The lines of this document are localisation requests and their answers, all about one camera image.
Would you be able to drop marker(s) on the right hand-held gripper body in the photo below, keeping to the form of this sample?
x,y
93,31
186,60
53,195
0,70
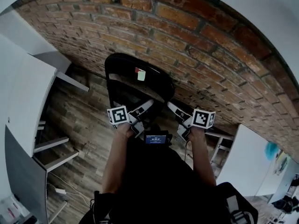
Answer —
x,y
202,118

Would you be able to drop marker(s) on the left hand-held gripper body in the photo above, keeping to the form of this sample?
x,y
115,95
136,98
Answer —
x,y
118,115

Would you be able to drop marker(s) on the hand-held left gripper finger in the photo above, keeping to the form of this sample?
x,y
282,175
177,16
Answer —
x,y
142,107

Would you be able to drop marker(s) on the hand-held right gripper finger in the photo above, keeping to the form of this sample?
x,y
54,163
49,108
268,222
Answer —
x,y
178,112

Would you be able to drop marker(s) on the black folding chair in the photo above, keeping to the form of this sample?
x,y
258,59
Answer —
x,y
126,64

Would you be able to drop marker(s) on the person's right forearm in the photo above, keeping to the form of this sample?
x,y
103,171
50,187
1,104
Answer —
x,y
202,157

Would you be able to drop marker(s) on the person's left forearm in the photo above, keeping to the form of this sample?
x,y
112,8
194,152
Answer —
x,y
115,162

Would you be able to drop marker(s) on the pale sticker with red tab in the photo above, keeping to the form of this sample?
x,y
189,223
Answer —
x,y
141,75

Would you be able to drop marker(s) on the black chest display device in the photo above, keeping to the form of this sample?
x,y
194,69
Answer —
x,y
155,139

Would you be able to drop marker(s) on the large white table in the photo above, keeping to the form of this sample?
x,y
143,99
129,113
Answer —
x,y
245,162

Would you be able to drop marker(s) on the person's black clothing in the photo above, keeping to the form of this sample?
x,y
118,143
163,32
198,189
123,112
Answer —
x,y
158,183

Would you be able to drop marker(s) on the turquoise cloth on table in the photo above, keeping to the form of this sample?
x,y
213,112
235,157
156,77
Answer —
x,y
271,150

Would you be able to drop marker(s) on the white desk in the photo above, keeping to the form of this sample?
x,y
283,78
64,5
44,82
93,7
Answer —
x,y
30,101

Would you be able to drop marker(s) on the heap of small items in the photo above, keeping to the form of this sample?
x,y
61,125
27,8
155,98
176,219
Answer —
x,y
281,163

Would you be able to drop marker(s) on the white power adapter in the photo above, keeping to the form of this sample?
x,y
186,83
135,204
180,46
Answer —
x,y
60,191

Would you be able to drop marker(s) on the narrow white table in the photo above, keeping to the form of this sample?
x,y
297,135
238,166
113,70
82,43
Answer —
x,y
271,183

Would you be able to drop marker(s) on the pale blue table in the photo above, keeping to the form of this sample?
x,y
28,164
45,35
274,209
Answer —
x,y
288,181

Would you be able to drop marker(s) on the grey desk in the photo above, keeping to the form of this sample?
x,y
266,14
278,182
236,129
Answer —
x,y
25,176

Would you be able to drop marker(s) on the clear packet with red label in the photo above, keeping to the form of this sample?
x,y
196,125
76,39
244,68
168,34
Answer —
x,y
12,212

